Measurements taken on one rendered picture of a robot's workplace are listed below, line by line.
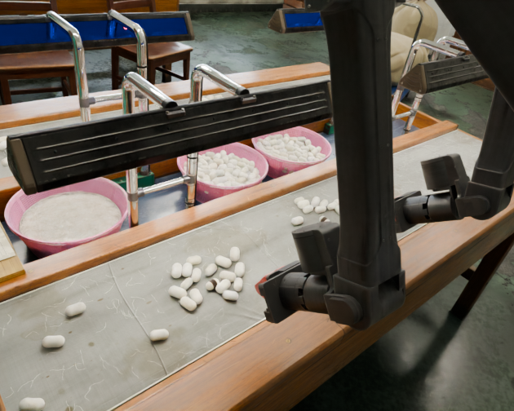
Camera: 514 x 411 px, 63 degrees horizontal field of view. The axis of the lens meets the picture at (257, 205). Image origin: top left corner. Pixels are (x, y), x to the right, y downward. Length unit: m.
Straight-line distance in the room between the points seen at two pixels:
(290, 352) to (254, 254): 0.28
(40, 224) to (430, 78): 1.05
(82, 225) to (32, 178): 0.46
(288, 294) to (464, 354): 1.47
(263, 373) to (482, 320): 1.60
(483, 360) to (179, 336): 1.50
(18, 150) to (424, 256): 0.87
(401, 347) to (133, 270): 1.29
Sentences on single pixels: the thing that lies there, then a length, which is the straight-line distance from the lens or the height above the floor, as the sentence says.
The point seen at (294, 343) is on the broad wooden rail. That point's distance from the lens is 0.80.
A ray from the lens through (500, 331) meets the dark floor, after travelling 2.24.
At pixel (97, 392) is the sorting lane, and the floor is 0.74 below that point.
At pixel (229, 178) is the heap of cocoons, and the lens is 1.21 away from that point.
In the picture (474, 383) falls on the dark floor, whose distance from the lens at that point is 1.97.
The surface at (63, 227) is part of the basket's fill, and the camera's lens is 1.06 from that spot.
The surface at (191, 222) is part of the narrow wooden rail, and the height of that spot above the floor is 0.76.
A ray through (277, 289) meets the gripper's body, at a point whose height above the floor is 0.93.
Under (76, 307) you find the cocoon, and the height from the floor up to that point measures 0.76.
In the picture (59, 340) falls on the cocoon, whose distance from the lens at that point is 0.81.
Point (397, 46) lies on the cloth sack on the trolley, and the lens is 4.09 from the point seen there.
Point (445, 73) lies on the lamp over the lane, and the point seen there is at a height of 1.08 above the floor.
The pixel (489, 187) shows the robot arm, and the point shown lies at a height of 1.05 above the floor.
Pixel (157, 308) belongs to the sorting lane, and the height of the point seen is 0.74.
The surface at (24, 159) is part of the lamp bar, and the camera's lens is 0.62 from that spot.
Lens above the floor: 1.40
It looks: 36 degrees down
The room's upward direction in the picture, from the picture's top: 10 degrees clockwise
